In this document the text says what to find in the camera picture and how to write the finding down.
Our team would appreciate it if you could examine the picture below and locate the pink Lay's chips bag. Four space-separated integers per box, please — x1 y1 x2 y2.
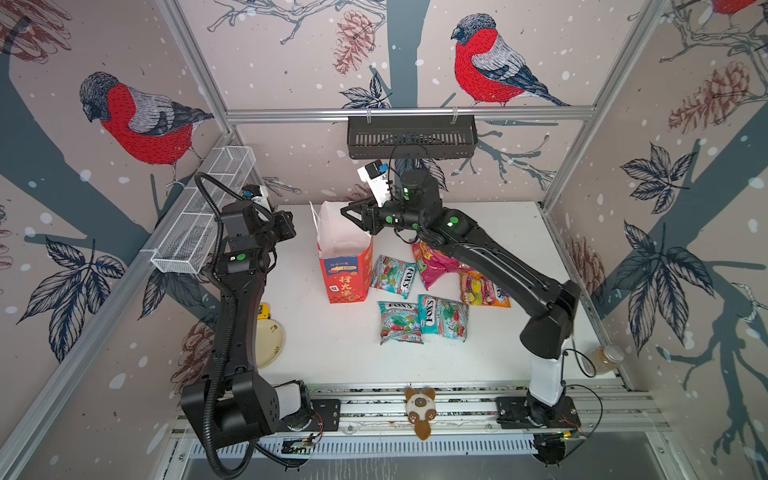
411 240 472 290

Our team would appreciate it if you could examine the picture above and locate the green Fox's candy bag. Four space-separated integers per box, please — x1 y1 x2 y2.
370 255 417 299
378 301 423 344

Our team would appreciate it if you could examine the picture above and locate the red paper gift bag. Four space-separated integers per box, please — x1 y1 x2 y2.
310 201 373 304

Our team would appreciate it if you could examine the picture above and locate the orange Fox's candy bag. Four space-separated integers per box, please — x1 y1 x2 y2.
459 271 511 308

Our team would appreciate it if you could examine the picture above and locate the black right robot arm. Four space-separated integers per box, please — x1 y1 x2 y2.
340 170 581 407

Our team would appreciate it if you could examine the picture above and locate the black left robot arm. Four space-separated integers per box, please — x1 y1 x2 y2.
181 200 311 452

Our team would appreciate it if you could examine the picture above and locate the white mesh tray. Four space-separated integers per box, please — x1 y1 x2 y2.
150 146 258 274

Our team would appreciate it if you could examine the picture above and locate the yellow tape measure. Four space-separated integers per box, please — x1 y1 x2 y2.
257 303 271 320

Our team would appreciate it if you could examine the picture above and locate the yellow round plate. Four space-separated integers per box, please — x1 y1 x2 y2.
254 319 285 370

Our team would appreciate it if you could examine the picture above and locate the green snack packet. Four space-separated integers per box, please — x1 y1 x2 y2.
417 294 469 342

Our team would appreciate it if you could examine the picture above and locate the plush cat toy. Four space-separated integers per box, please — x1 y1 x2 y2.
405 387 437 441

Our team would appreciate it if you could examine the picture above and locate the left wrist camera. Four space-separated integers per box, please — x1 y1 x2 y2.
242 184 272 210

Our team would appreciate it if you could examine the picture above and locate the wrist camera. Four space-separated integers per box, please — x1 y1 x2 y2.
357 160 391 207
242 184 272 210

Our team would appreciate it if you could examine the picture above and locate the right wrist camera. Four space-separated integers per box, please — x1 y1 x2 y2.
357 160 391 207

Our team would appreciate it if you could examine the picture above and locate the black wire basket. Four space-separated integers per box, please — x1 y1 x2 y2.
347 115 478 160

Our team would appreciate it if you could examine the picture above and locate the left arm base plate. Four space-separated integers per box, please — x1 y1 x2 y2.
278 399 341 433

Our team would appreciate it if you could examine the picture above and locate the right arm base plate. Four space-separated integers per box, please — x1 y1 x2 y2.
495 395 581 430

